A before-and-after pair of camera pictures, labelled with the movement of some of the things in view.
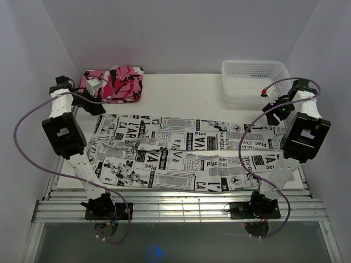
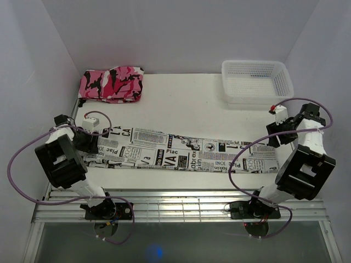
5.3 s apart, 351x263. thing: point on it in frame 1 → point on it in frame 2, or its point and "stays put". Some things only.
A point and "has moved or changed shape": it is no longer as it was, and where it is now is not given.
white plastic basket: [244, 81] stays put
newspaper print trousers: [201, 153] has moved or changed shape
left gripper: [95, 109] → [90, 147]
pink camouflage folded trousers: [120, 84] stays put
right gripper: [272, 120] → [272, 128]
